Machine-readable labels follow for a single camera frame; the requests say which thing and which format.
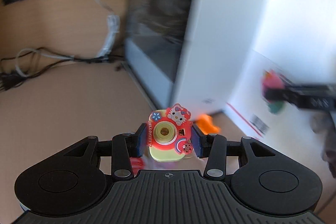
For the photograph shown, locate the white charger cable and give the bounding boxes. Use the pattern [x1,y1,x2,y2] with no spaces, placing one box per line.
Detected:
[82,0,121,59]

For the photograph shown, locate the pink pig toy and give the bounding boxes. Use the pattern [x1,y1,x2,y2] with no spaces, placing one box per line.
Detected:
[261,70,284,103]

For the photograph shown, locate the yellow pink toy camera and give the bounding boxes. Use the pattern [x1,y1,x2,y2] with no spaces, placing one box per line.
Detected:
[147,103,193,162]

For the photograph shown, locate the orange pumpkin box half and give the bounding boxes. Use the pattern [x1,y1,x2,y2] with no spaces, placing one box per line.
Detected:
[195,114,221,135]

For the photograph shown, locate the long red snack packet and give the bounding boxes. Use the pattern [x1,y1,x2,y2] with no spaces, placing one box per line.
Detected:
[130,157,145,176]

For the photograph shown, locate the white computer case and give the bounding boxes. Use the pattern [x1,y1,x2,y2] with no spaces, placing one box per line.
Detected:
[125,0,265,118]

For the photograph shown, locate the white printed cardboard box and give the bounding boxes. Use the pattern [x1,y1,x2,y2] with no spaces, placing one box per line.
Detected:
[224,51,335,206]

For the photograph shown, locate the tangled desk cables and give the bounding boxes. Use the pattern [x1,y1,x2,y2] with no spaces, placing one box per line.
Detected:
[0,47,124,92]

